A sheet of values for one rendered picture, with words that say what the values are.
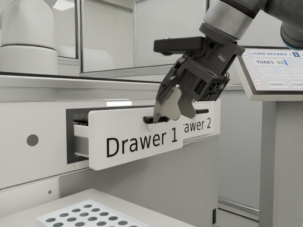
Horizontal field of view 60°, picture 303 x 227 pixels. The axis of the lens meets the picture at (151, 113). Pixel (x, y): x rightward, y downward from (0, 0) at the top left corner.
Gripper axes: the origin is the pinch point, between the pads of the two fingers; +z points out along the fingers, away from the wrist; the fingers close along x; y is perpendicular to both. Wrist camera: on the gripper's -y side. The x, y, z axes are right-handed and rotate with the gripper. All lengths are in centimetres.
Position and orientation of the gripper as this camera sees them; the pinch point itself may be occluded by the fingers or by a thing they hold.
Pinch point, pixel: (161, 115)
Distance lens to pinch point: 55.7
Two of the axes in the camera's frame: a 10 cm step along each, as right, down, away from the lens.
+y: 6.3, 6.1, -4.9
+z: -4.3, 7.9, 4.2
